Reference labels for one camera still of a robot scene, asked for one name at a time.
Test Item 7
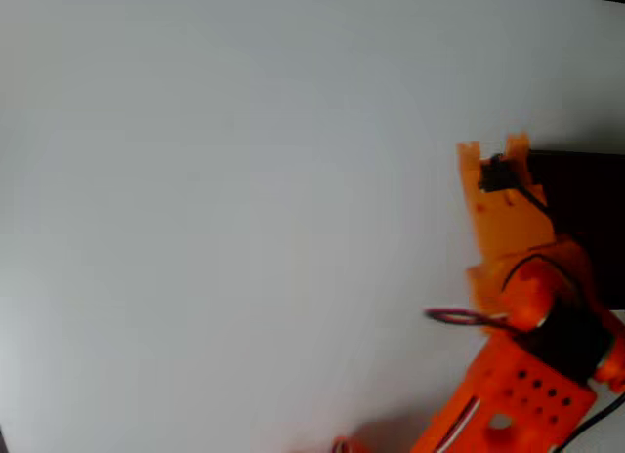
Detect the dark maroon box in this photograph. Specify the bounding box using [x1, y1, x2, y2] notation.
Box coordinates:
[524, 149, 625, 311]

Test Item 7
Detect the thin black servo wire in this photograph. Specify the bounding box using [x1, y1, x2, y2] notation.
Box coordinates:
[500, 254, 541, 296]

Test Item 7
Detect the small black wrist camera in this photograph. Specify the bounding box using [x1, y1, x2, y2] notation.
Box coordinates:
[479, 152, 512, 193]

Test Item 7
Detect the red and black wire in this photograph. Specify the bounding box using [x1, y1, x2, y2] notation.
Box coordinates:
[423, 306, 512, 332]

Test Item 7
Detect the white wire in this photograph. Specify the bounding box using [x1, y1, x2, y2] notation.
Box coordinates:
[437, 395, 483, 453]

